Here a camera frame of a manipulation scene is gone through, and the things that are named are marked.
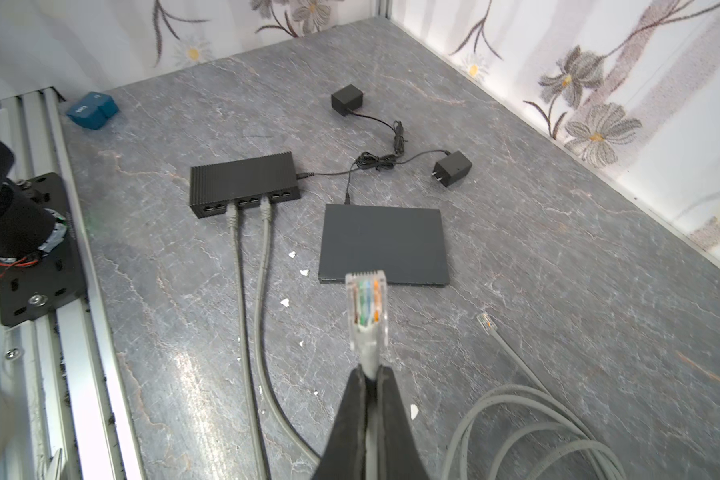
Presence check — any grey ethernet cable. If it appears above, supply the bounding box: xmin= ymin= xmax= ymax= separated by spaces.
xmin=224 ymin=203 xmax=271 ymax=480
xmin=251 ymin=197 xmax=325 ymax=466
xmin=343 ymin=269 xmax=628 ymax=480

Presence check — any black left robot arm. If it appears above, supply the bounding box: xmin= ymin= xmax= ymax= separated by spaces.
xmin=0 ymin=140 xmax=68 ymax=264

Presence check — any black power adapter with cable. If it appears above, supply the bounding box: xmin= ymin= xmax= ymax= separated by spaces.
xmin=296 ymin=84 xmax=405 ymax=180

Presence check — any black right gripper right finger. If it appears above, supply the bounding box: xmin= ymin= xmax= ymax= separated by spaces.
xmin=376 ymin=366 xmax=429 ymax=480

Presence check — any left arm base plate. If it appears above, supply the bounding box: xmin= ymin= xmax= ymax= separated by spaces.
xmin=0 ymin=173 xmax=87 ymax=327

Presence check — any slim ribbed black switch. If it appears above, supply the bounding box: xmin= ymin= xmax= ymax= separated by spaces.
xmin=188 ymin=152 xmax=301 ymax=219

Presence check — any small blue box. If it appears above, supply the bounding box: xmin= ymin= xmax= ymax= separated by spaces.
xmin=66 ymin=92 xmax=119 ymax=130

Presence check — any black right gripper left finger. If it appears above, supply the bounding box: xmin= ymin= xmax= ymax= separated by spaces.
xmin=312 ymin=366 xmax=368 ymax=480

